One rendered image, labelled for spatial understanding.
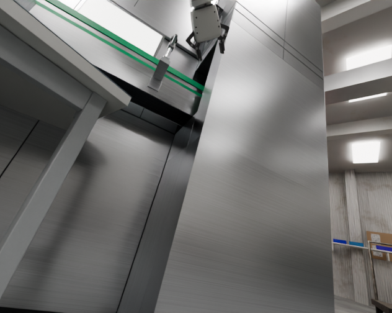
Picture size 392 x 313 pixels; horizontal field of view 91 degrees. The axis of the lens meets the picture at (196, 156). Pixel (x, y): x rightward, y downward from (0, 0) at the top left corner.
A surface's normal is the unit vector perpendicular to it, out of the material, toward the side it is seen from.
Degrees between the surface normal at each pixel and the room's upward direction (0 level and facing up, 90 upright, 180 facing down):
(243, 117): 90
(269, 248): 90
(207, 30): 144
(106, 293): 90
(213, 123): 90
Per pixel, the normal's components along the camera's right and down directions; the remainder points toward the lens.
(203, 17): 0.18, 0.58
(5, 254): 0.78, -0.07
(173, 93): 0.45, -0.27
